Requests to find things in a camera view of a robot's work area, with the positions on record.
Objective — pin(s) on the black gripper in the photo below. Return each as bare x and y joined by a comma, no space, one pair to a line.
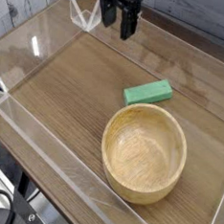
130,14

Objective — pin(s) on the green rectangular block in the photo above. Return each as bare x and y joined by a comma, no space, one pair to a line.
149,93

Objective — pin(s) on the brown wooden bowl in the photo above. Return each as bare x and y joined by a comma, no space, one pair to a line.
144,151

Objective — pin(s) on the black table leg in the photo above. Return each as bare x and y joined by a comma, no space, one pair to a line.
23,184

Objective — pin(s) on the black metal stand base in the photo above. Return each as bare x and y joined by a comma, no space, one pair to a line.
17,213

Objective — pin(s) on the clear acrylic corner bracket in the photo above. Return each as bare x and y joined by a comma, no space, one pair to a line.
86,20

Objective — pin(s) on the clear acrylic tray wall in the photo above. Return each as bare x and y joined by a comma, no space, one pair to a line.
62,85

